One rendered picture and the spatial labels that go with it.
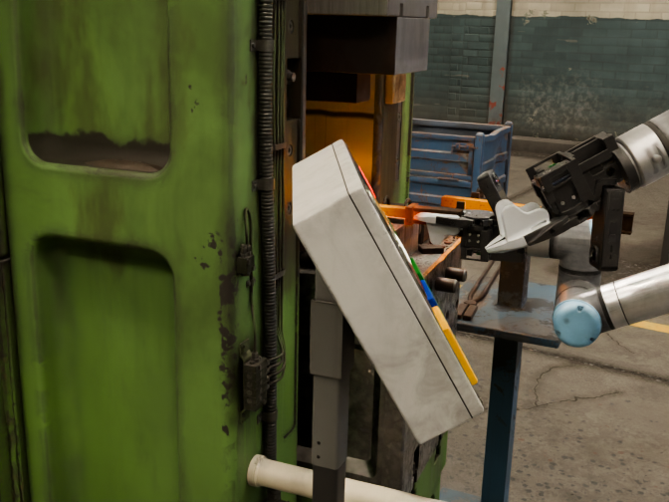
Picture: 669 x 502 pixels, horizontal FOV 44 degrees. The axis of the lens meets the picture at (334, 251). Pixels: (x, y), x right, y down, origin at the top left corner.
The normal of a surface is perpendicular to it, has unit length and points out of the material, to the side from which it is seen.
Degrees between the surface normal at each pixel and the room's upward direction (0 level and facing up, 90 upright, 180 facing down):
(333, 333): 90
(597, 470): 0
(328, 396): 90
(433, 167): 89
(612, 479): 0
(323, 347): 91
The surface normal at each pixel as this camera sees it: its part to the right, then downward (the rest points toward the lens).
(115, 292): -0.37, 0.24
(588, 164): 0.04, 0.25
